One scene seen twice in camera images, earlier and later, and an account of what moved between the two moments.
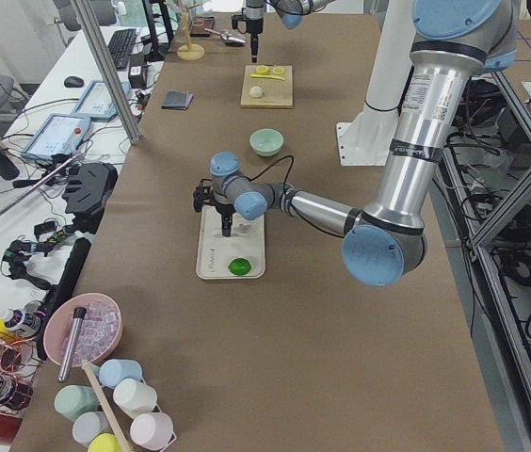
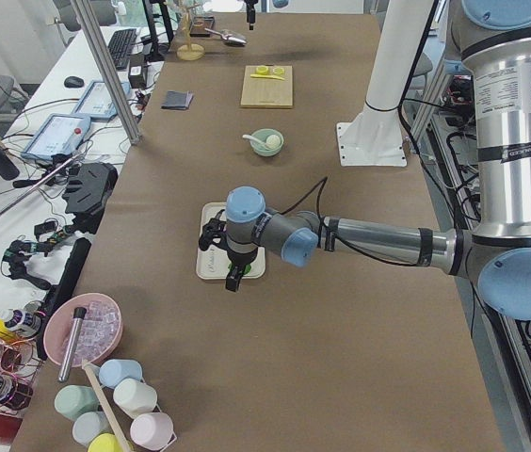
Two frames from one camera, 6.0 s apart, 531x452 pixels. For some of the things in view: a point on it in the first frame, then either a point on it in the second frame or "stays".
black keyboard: x=120 y=44 stays
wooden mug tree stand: x=189 y=52 stays
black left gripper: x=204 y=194 → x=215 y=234
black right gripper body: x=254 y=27 → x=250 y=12
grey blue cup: x=88 y=425 stays
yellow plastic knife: x=266 y=76 stays
